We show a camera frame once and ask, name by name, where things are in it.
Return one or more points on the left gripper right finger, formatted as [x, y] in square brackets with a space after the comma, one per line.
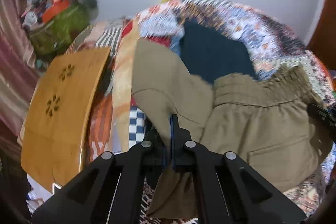
[227, 189]

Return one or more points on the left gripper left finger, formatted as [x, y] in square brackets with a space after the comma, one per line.
[109, 190]

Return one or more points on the khaki pants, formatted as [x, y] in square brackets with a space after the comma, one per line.
[264, 122]

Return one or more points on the patchwork quilt bedspread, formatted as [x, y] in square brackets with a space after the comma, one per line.
[269, 43]

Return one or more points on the wooden door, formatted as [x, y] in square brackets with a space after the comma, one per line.
[322, 43]

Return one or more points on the wooden board with flowers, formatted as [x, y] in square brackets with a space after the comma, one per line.
[53, 150]

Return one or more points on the dark navy folded garment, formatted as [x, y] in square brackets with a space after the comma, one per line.
[210, 55]

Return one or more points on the striped red curtain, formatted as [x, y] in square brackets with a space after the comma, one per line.
[18, 75]

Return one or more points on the green storage box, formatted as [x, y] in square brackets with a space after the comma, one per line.
[54, 37]

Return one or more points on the orange box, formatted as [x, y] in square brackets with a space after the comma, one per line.
[54, 10]

